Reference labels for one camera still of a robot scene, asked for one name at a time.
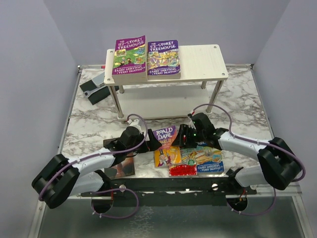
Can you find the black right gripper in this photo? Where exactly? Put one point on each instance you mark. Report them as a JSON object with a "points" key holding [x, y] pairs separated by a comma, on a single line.
{"points": [[184, 130]]}

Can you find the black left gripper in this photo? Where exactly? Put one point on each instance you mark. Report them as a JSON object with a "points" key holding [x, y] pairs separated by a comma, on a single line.
{"points": [[152, 145]]}

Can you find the red treehouse book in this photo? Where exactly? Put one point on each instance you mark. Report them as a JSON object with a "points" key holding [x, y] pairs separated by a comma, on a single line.
{"points": [[187, 166]]}

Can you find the roald dahl charlie book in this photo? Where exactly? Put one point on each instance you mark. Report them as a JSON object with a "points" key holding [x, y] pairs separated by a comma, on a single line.
{"points": [[167, 154]]}

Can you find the orange 39-storey treehouse book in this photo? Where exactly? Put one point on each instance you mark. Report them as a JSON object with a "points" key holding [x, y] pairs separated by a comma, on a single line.
{"points": [[129, 78]]}

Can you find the purple treehouse book front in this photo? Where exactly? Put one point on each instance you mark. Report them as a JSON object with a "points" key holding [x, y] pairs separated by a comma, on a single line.
{"points": [[163, 60]]}

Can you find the purple treehouse book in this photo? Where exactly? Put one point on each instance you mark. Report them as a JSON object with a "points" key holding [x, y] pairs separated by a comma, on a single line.
{"points": [[163, 60], [130, 56]]}

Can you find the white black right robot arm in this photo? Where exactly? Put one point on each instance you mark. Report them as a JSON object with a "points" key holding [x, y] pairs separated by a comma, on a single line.
{"points": [[278, 165]]}

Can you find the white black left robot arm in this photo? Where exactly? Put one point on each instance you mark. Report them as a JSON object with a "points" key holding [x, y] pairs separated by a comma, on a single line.
{"points": [[63, 177]]}

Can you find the blue 91-storey treehouse book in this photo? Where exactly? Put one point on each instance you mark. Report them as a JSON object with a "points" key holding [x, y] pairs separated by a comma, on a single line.
{"points": [[208, 160]]}

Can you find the dark three days book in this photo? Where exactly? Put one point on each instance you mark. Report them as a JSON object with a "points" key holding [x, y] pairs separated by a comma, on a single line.
{"points": [[123, 169]]}

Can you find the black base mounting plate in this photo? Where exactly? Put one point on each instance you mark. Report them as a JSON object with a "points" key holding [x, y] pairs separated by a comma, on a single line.
{"points": [[187, 191]]}

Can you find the black foam block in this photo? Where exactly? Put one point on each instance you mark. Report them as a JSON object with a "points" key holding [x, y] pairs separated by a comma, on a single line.
{"points": [[96, 97]]}

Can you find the white two-tier shelf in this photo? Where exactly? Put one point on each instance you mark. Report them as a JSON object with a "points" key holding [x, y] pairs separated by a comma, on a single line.
{"points": [[203, 72]]}

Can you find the grey white device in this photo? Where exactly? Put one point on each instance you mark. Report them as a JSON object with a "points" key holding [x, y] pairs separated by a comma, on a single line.
{"points": [[98, 81]]}

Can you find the silver metal wrench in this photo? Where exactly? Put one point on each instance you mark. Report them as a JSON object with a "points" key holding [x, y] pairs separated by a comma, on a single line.
{"points": [[88, 93]]}

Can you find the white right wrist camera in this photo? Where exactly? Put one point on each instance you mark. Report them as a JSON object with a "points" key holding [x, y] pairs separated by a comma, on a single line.
{"points": [[192, 123]]}

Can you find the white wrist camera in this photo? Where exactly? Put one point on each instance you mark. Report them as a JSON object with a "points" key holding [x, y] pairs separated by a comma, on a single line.
{"points": [[138, 124], [192, 123]]}

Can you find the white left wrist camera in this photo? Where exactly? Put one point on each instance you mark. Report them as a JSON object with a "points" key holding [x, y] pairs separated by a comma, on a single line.
{"points": [[138, 124]]}

